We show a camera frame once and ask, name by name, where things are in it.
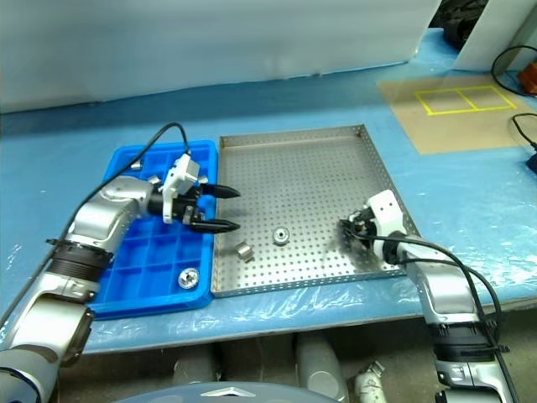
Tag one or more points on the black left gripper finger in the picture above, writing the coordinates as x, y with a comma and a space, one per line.
220, 191
216, 227

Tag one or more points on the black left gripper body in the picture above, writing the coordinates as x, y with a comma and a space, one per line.
186, 207

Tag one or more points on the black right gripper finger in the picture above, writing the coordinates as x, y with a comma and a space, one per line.
352, 237
347, 222

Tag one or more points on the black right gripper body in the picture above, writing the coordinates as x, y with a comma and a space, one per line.
365, 224

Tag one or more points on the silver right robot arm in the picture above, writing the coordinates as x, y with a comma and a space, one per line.
444, 289

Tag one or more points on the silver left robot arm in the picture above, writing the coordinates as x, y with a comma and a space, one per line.
96, 214

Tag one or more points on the blue compartment tray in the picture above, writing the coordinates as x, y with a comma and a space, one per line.
138, 260

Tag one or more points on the perforated metal tray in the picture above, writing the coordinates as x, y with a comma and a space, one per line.
293, 176

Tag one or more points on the brown mat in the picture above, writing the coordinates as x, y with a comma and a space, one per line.
440, 130

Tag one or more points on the grey rounded robot leg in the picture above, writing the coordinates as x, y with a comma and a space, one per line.
319, 369
195, 369

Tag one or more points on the white plastic object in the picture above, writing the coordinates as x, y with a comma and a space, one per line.
369, 384

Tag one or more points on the large white foam board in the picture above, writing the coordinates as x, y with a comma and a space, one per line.
210, 42

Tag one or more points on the blue-grey robot torso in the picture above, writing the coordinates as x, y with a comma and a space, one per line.
218, 394

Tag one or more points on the dark blue device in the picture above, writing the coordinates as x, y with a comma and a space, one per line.
533, 163

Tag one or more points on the black equipment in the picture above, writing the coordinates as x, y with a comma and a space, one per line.
457, 31

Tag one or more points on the orange object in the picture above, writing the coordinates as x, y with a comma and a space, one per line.
529, 80

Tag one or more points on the small white board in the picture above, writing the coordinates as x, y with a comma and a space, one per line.
495, 42

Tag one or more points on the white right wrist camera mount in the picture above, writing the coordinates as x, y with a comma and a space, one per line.
388, 210

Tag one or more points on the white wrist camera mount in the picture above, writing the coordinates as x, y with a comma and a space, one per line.
174, 180
388, 210

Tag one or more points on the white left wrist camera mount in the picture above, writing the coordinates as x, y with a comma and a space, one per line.
174, 180

